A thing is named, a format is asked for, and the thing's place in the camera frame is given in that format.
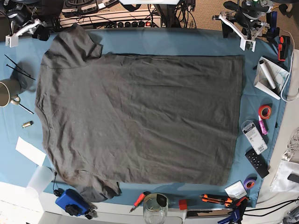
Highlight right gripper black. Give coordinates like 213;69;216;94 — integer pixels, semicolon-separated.
4;3;50;48

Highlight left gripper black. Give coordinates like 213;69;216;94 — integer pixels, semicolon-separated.
212;0;272;52

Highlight dark grey T-shirt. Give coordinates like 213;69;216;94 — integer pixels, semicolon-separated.
35;25;244;202

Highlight blue clamp at corner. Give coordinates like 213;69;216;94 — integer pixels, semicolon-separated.
265;11;280;42

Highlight white rolled paper tube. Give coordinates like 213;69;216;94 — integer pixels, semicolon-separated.
259;60;276;89

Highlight orange black clamp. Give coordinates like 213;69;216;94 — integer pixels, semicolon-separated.
278;35;291;62

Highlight red tape roll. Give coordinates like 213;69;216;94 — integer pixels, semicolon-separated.
258;105;272;119

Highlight small AA battery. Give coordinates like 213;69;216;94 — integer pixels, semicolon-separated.
21;121;33;128

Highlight pink glue tube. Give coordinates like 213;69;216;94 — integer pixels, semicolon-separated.
258;115;268;135

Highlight clear plastic bit case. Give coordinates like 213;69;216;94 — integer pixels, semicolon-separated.
241;120;268;155

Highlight white paper card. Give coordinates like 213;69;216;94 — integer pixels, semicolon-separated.
15;137;46;166

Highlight black power strip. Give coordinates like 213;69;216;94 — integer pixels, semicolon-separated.
116;20;161;28

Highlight blue table cloth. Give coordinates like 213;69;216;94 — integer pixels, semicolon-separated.
0;28;287;209

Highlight black remote control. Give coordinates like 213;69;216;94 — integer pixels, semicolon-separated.
245;149;269;179

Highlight translucent plastic cup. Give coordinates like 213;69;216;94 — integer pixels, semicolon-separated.
25;166;54;199

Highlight purple tape roll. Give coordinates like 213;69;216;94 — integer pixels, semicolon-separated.
243;177;257;190

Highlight white small card box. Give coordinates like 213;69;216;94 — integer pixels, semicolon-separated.
225;181;247;199

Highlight orange black utility knife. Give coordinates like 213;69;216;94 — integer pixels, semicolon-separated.
200;194;233;207

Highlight blue box with knob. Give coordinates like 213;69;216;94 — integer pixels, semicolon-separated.
55;189;90;217

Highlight blue black bar clamp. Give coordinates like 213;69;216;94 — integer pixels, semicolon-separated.
217;196;249;224

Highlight small red cube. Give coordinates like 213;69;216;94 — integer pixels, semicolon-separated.
178;199;188;210

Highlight keys with padlock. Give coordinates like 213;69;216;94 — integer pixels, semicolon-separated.
84;206;97;220

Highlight clear drinking glass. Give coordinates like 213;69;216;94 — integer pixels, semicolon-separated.
143;193;169;224

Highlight black cable tie upper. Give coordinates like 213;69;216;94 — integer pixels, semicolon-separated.
4;55;31;77

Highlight black cable tie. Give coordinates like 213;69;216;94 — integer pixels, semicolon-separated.
6;64;35;80
4;55;31;77

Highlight black cable tie lower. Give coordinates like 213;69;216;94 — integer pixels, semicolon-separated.
6;64;35;80

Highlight white power cable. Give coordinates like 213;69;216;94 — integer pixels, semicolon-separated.
279;28;299;102

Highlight black lanyard with clip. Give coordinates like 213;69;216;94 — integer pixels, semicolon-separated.
52;171;64;197

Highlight red handled screwdriver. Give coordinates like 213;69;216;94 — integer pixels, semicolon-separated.
130;191;150;213

